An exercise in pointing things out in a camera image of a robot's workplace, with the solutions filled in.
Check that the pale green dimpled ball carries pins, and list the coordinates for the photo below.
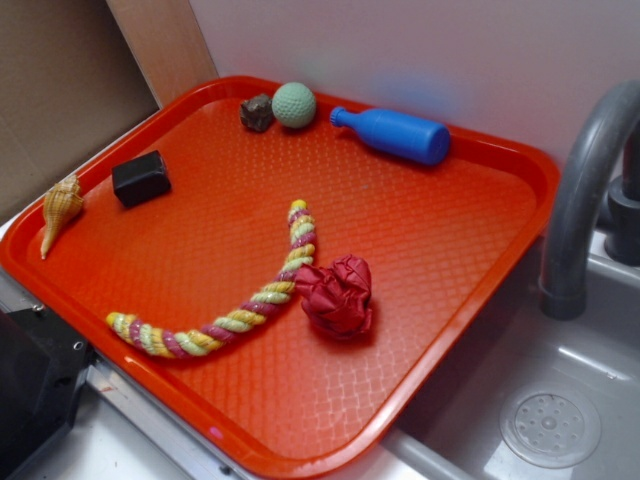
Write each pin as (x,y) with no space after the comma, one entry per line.
(294,105)

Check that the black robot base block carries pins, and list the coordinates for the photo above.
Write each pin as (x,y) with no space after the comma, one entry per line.
(44,365)

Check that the orange plastic tray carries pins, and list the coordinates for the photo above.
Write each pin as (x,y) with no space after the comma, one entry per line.
(285,400)

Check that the crumpled red cloth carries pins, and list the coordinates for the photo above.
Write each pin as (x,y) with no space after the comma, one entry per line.
(336,298)

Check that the brown rock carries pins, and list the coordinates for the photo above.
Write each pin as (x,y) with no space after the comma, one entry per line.
(256,113)

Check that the blue plastic bottle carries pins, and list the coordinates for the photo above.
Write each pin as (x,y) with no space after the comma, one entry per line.
(406,136)

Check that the black rectangular block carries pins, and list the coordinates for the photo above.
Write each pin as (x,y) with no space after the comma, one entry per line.
(140,179)

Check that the grey curved faucet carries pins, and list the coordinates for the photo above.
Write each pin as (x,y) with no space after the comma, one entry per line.
(580,205)

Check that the light wooden board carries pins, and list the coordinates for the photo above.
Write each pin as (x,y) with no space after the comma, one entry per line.
(167,44)

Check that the tan striped seashell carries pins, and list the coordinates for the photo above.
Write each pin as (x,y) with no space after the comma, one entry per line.
(62,203)

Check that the grey sink basin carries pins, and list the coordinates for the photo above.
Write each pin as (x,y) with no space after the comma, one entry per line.
(450,430)

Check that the round sink drain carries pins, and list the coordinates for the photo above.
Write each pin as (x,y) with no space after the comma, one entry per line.
(550,425)

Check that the brown cardboard panel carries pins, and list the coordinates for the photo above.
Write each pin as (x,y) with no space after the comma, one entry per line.
(69,87)

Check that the black faucet handle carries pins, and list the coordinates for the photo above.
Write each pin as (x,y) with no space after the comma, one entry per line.
(622,242)

